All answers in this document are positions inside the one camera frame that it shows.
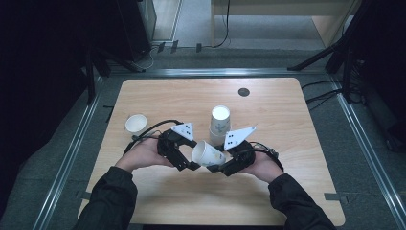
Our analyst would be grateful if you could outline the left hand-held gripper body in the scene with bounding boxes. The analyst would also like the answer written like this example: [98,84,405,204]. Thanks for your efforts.
[156,122,195,162]

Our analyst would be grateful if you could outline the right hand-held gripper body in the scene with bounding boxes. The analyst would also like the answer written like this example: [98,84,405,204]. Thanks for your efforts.
[222,126,258,173]

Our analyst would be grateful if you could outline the white ribbed paper cup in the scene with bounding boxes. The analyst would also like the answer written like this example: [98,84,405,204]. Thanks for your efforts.
[208,126,229,148]

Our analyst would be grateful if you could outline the floral print paper cup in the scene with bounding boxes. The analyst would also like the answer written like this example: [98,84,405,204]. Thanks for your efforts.
[190,140,227,168]
[210,104,232,134]

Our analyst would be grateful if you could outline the plain white paper cup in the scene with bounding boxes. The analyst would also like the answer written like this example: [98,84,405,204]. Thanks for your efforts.
[124,113,148,135]

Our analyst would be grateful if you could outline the person's left hand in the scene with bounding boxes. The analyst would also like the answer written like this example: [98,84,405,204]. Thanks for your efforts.
[114,136,175,173]

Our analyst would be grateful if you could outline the person's right hand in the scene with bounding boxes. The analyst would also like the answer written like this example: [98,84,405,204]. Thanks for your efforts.
[239,151,285,184]

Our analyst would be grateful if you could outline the black tape marks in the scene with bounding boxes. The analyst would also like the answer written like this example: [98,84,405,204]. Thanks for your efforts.
[101,103,116,125]

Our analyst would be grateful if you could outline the grey tape strip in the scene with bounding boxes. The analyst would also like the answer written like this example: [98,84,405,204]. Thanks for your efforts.
[323,192,350,206]
[76,190,93,201]

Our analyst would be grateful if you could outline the black tripod stand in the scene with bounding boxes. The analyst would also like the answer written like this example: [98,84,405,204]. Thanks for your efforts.
[286,0,367,104]
[83,47,147,105]

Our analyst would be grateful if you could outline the black cabinet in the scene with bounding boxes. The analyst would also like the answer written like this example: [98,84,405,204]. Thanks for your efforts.
[115,0,158,62]

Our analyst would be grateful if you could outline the dark curtain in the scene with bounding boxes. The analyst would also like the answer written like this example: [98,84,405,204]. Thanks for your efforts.
[0,0,97,212]

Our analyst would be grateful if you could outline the light wooden desk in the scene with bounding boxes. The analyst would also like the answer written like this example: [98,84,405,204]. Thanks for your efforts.
[210,0,363,49]

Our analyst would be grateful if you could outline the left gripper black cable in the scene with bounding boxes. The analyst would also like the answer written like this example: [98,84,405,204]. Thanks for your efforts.
[122,118,185,156]

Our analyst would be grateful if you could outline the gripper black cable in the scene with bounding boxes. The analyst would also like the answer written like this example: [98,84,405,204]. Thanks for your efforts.
[122,118,185,156]
[248,141,285,173]

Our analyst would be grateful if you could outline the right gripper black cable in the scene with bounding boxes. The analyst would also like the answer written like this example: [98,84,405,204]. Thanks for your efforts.
[248,141,285,173]

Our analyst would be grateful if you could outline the metal floor rail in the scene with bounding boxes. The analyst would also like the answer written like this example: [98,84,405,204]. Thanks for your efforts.
[329,78,406,230]
[31,76,104,230]
[106,67,334,79]

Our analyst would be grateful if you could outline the white floor cable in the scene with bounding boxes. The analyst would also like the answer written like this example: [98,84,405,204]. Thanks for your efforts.
[139,44,162,71]

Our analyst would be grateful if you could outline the black floor cables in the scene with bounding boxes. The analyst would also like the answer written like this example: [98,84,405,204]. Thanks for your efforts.
[301,79,345,112]

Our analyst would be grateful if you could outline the hanging black cable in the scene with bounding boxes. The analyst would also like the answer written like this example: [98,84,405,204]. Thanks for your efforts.
[212,0,232,49]

